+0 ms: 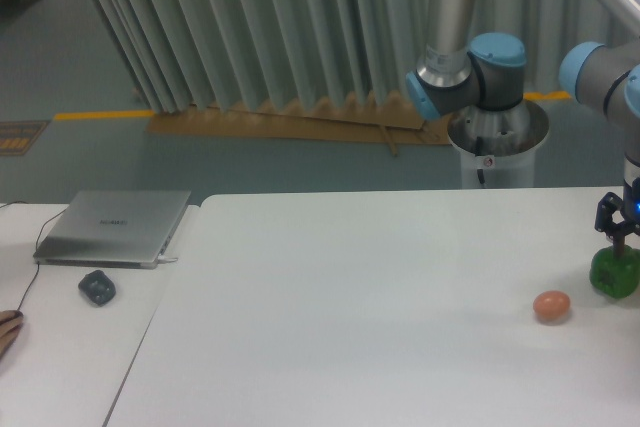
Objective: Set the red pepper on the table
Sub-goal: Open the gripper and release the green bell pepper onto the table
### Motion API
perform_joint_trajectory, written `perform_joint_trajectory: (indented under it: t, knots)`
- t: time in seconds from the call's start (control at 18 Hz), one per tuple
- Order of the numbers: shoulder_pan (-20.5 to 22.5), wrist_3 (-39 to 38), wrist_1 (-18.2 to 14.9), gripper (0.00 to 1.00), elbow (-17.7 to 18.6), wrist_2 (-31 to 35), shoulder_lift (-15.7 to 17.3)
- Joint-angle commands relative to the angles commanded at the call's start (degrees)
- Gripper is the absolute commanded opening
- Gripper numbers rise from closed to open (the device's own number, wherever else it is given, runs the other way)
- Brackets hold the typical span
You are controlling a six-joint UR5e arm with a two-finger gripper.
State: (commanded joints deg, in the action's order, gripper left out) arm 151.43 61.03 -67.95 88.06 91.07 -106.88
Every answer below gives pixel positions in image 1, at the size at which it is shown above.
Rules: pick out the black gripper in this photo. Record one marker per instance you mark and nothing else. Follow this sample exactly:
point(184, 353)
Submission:
point(609, 205)

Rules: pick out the green bell pepper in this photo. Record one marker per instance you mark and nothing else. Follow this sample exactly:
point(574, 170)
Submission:
point(615, 276)

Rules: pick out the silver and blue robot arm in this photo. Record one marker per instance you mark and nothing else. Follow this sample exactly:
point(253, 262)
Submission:
point(480, 83)

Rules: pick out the person's hand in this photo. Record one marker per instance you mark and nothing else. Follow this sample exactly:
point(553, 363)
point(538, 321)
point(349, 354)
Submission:
point(11, 323)

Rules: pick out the brown egg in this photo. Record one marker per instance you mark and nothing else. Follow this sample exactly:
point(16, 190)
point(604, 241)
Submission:
point(552, 307)

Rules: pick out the white usb plug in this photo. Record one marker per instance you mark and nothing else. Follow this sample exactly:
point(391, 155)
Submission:
point(165, 260)

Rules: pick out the grey pleated curtain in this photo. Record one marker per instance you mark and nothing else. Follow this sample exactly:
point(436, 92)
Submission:
point(199, 52)

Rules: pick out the silver closed laptop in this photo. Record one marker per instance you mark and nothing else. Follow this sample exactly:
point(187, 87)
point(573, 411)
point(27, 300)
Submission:
point(129, 229)

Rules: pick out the dark grey round controller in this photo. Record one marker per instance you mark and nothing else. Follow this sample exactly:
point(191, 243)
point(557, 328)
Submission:
point(97, 288)

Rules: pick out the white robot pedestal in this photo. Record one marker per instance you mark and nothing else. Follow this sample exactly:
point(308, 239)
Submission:
point(497, 150)

